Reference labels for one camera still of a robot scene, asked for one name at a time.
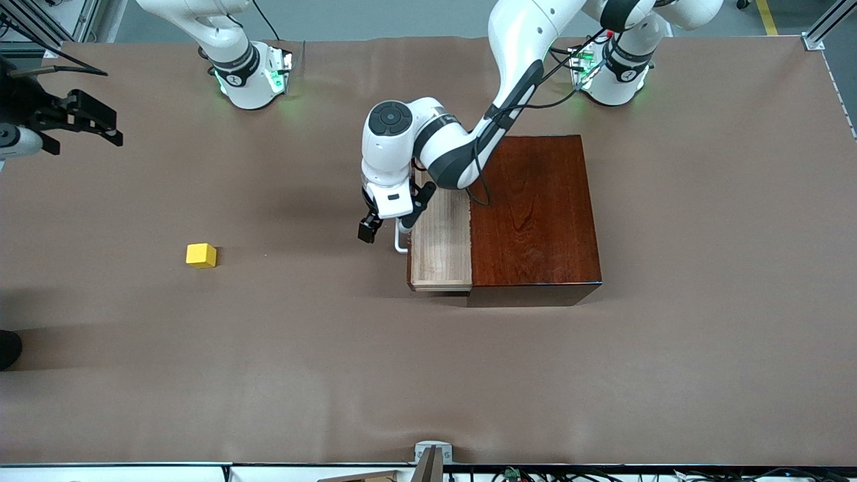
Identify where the wooden drawer with white handle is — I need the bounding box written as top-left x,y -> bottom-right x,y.
394,171 -> 473,293

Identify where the yellow cube block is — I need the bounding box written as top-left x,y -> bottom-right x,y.
186,242 -> 218,270

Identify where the dark red wooden cabinet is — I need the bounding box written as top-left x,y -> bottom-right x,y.
467,135 -> 603,309

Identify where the brown table cover sheet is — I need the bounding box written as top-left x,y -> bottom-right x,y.
0,37 -> 857,467

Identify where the black round object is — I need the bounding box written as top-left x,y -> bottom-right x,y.
0,329 -> 23,372

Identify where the light wooden plank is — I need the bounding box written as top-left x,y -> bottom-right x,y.
315,470 -> 402,482

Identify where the aluminium profile bar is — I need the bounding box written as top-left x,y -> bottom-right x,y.
803,0 -> 857,51

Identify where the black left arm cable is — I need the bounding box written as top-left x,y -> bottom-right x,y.
467,30 -> 603,207

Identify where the aluminium frame structure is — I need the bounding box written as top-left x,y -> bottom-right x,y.
0,0 -> 101,58

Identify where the black left base cable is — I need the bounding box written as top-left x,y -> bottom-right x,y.
549,44 -> 607,91

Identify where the black base cable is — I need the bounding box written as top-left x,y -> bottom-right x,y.
253,0 -> 285,42
549,44 -> 607,91

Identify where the black right base cable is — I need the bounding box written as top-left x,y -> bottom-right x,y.
253,0 -> 285,42

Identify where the grey metal bracket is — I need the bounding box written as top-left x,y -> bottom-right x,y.
414,440 -> 454,482

